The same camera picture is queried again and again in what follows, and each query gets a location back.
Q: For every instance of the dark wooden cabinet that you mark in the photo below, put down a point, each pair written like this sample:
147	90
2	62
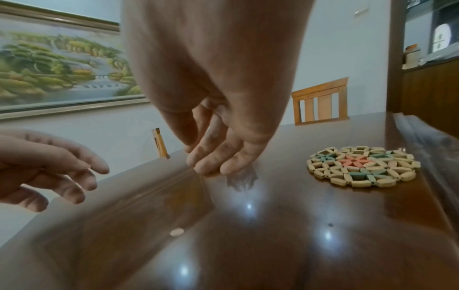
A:
426	93

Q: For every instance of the person's left hand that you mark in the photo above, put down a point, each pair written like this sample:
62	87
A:
32	167

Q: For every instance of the clear plastic table cover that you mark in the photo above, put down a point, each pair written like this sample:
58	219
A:
426	141

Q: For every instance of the person's right hand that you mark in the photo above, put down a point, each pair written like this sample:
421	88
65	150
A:
215	56

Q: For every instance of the round wooden bead trivet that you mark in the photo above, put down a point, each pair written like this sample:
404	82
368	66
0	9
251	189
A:
362	166

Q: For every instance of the beige box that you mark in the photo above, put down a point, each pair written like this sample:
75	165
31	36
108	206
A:
411	58

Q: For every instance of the white round plate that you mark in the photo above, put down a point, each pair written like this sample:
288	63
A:
441	38

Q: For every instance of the framed landscape painting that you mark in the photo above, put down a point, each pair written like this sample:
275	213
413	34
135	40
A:
61	65

